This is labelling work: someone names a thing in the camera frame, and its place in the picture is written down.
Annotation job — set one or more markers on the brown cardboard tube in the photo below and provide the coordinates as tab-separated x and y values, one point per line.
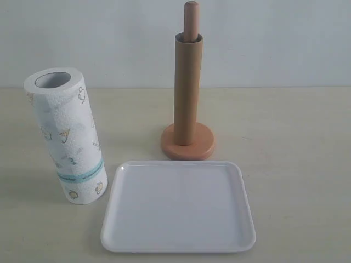
188	57

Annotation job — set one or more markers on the wooden paper towel holder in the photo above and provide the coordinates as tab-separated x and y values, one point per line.
203	144

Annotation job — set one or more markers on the white printed paper towel roll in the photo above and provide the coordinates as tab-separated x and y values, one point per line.
61	104

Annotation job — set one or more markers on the white rectangular plastic tray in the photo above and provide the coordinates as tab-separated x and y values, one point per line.
178	207

